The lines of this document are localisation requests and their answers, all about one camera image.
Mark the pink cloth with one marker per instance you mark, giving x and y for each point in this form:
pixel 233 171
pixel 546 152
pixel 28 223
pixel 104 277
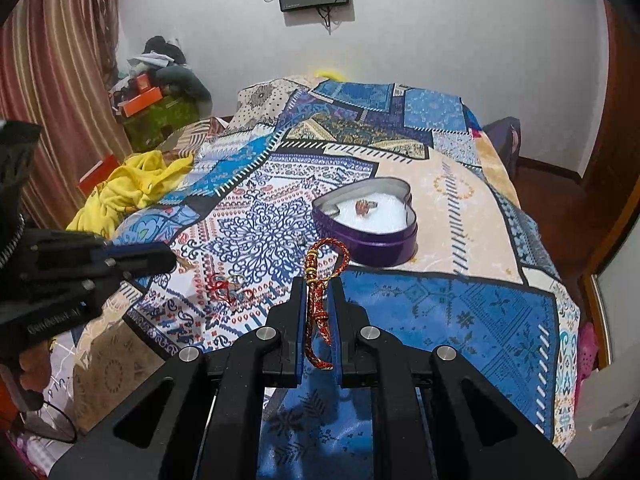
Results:
pixel 586 355

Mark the small gold earring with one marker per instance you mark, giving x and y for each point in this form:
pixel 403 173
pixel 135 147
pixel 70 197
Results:
pixel 185 263

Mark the striped brown curtain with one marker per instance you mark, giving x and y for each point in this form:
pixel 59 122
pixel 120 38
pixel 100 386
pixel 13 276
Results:
pixel 60 60

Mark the small silver earring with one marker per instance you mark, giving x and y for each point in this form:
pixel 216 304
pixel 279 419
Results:
pixel 301 239

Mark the yellow round object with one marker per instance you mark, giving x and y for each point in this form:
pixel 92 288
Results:
pixel 330 73

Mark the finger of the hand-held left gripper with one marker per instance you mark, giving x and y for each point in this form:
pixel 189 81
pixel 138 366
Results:
pixel 145 256
pixel 85 287

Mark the red box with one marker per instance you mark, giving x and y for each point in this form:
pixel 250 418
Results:
pixel 97 176

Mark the pile of dark clothes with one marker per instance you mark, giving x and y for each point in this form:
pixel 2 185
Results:
pixel 180 70

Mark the yellow cloth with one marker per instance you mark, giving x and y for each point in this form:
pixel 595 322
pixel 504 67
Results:
pixel 130 185

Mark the blue patchwork blanket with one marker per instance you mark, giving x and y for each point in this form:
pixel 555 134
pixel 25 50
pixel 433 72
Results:
pixel 450 320

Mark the orange box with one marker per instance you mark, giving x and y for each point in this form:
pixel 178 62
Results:
pixel 142 102

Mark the purple heart-shaped tin box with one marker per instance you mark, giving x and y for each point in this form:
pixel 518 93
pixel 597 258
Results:
pixel 380 247

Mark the green patterned cloth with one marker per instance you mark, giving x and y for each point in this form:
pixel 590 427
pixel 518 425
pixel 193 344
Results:
pixel 155 125

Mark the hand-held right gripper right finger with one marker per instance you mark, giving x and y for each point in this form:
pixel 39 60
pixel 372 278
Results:
pixel 336 332

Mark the purple cloth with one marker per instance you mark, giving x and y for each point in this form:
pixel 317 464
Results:
pixel 504 142

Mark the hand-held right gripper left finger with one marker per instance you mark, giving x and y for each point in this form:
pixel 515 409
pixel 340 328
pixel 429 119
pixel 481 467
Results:
pixel 299 332

